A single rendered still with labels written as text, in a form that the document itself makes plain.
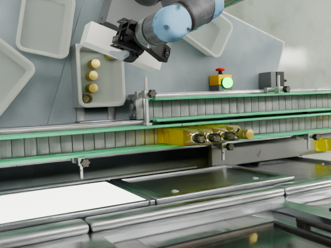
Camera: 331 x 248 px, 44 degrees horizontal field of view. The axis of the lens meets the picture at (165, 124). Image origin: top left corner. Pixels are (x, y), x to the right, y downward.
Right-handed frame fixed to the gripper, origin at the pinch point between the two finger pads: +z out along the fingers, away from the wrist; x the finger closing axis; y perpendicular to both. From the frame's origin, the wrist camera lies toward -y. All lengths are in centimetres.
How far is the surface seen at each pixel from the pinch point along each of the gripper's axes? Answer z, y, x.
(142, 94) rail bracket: 15.1, -15.4, 8.9
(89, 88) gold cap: 28.5, -1.1, 10.9
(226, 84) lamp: 25, -55, -8
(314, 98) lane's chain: 22, -102, -17
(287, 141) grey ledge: 22, -92, 6
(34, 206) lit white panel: -9, 15, 48
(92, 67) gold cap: 29.0, 0.0, 3.1
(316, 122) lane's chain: 22, -107, -7
